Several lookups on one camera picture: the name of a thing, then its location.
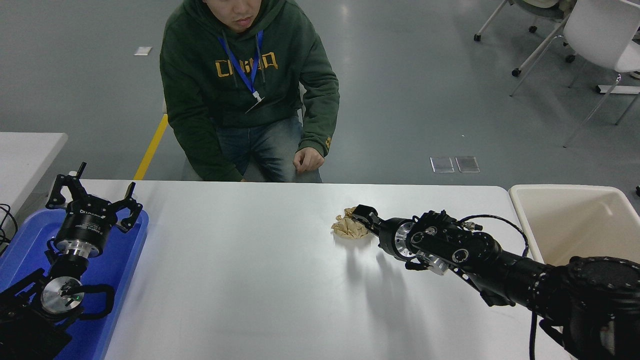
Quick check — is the white shell chair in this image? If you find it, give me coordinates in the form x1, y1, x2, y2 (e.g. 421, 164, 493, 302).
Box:
509, 0, 640, 148

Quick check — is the person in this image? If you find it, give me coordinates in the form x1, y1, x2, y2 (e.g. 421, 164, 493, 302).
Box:
159, 0, 341, 183

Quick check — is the person's left hand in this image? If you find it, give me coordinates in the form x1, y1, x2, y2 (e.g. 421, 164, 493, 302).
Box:
292, 147, 326, 175

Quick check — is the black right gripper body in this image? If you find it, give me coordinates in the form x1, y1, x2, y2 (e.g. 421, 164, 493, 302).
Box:
377, 217, 404, 257

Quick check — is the large pale plastic bin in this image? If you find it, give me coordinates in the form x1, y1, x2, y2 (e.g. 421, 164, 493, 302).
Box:
508, 184, 640, 268

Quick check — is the tan paper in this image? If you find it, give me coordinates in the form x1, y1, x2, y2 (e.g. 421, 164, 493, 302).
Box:
331, 207, 371, 240

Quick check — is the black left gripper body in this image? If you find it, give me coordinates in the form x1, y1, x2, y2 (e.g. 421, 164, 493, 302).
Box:
56, 204, 121, 248

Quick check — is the rolling office chair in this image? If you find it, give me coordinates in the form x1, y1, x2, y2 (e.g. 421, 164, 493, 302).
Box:
472, 0, 576, 77

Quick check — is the blue plastic tray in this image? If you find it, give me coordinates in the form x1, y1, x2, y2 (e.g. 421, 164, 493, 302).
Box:
0, 207, 150, 360

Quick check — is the white side table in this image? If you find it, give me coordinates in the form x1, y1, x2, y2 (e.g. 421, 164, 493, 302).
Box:
0, 132, 69, 221

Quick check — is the black cable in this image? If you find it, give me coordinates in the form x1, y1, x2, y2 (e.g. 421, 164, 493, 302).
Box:
0, 202, 20, 251

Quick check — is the yellow floor tape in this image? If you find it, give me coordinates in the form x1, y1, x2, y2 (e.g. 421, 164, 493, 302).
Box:
134, 114, 169, 181

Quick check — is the blue lanyard badge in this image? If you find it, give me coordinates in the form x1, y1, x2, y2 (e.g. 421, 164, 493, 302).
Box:
217, 30, 265, 114

